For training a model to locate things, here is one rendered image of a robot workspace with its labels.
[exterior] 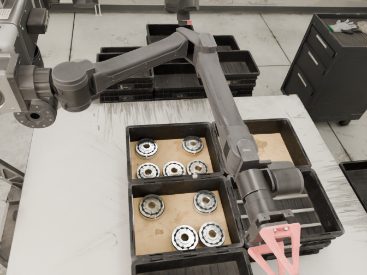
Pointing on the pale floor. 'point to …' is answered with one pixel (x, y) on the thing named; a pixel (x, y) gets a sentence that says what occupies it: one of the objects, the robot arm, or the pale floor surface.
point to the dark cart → (330, 70)
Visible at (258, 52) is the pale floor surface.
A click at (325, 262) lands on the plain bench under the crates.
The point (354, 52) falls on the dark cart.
